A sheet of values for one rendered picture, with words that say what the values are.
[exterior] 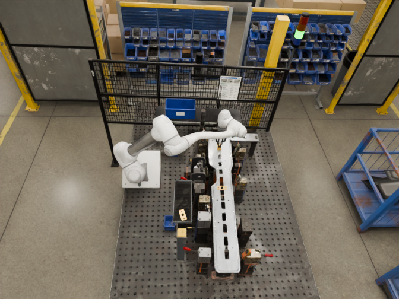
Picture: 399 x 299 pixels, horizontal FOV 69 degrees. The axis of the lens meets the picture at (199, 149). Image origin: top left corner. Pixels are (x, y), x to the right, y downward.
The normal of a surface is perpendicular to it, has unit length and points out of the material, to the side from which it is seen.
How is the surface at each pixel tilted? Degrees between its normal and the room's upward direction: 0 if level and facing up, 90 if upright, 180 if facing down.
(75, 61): 90
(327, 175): 0
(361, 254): 0
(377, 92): 92
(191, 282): 0
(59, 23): 92
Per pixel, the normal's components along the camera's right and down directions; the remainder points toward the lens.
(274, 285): 0.06, -0.66
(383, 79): 0.00, 0.76
